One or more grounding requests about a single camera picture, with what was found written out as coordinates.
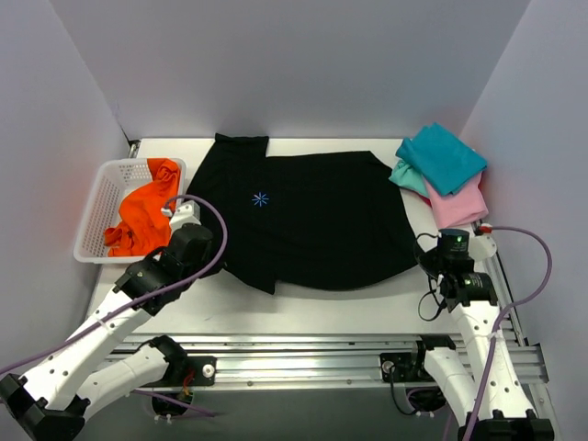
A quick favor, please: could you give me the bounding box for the black t shirt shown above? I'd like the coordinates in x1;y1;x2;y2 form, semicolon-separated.
187;134;416;293

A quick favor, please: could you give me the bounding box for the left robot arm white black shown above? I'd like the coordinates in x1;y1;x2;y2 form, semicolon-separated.
1;223;213;440

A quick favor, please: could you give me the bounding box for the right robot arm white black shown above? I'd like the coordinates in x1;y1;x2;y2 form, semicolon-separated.
407;229;555;440

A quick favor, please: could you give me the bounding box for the orange t shirt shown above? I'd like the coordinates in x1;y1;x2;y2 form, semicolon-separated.
104;158;181;257

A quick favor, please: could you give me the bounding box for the pink folded t shirt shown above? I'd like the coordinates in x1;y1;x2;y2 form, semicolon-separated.
424;173;489;229

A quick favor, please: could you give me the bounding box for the teal folded t shirt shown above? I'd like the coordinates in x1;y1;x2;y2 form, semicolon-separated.
396;123;488;196

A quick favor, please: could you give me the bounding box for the mint green folded t shirt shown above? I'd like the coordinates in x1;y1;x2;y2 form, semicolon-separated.
389;159;429;198

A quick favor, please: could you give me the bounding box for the white plastic basket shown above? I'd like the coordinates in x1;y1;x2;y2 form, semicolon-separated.
73;158;186;265

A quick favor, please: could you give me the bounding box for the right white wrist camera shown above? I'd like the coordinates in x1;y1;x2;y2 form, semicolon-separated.
469;223;498;262

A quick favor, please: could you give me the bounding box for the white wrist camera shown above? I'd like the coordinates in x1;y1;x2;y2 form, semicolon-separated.
161;201;201;232
469;223;498;262

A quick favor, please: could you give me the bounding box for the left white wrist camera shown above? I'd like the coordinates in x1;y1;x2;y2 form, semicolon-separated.
161;201;201;232

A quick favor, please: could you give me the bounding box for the black thin cable loop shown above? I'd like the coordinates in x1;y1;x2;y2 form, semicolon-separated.
413;232;449;322

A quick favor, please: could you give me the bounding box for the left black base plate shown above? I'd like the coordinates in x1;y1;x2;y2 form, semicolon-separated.
174;356;217;388

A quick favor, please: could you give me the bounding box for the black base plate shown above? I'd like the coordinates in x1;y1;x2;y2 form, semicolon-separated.
379;352;432;383
174;356;217;388

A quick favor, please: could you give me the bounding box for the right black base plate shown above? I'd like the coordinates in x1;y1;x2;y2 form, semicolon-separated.
379;352;432;383

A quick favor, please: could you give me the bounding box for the aluminium rail frame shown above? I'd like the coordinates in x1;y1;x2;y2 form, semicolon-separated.
36;220;564;441

